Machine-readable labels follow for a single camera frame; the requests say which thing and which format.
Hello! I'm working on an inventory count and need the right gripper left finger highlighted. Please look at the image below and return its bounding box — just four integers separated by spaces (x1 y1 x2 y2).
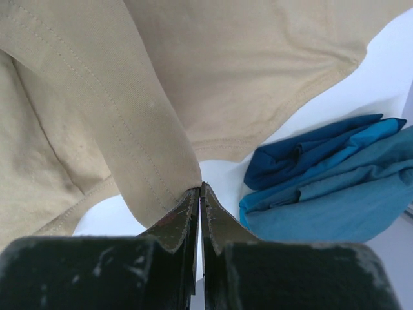
1 189 200 309

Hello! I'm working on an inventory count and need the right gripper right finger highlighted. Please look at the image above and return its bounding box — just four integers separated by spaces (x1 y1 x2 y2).
200 183 401 309

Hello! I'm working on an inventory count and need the folded blue t shirt stack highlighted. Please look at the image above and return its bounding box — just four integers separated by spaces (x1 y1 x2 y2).
239 114 412 242

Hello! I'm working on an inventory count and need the beige t shirt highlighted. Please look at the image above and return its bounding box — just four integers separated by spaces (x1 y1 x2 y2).
1 1 412 246

